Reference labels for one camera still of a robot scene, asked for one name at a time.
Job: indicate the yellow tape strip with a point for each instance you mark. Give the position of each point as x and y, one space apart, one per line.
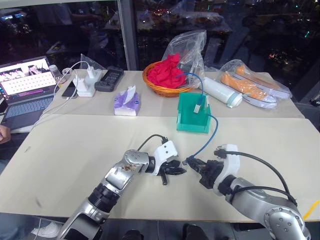
311 210

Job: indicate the clear water bottle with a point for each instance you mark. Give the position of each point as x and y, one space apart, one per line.
56 73

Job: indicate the green plastic bin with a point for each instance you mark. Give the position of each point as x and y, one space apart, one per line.
190 123

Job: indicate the orange canvas shoe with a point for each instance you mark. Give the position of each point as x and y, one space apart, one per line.
246 88
265 82

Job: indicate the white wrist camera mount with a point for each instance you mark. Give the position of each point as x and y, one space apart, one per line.
166 150
231 160

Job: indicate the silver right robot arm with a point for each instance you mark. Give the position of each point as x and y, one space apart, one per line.
260 200

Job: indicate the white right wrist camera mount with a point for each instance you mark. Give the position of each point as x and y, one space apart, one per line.
231 160

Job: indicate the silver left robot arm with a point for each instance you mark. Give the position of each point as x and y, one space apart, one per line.
117 176

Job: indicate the white sneaker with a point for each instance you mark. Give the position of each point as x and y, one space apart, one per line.
47 230

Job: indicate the grey window frame post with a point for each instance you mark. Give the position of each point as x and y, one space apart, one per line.
128 35

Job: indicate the white bottle with green cap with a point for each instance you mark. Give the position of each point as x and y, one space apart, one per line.
220 92

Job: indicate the purple tissue pack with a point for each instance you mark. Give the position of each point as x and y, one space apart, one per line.
125 103

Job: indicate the red cloth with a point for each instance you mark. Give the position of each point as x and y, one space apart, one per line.
166 72

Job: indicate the orange wicker basket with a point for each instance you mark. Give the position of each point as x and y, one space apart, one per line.
165 90

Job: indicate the clear shoe bag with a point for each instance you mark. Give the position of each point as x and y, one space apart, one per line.
255 80

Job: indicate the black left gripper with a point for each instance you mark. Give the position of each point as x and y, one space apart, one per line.
163 170

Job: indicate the clear plastic bag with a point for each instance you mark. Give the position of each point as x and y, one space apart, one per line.
192 50

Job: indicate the black smartphone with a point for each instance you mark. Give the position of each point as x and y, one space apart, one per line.
69 89

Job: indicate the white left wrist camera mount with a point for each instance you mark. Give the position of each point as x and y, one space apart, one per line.
166 150

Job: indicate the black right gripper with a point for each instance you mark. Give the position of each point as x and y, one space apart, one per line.
212 172

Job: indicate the open laptop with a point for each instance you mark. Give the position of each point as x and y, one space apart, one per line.
27 82

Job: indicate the person's hand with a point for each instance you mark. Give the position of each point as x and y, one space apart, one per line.
4 133

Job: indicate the dark rounded shape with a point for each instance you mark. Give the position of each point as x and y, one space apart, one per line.
133 235
191 232

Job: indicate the black handheld device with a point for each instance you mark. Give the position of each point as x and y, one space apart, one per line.
110 79

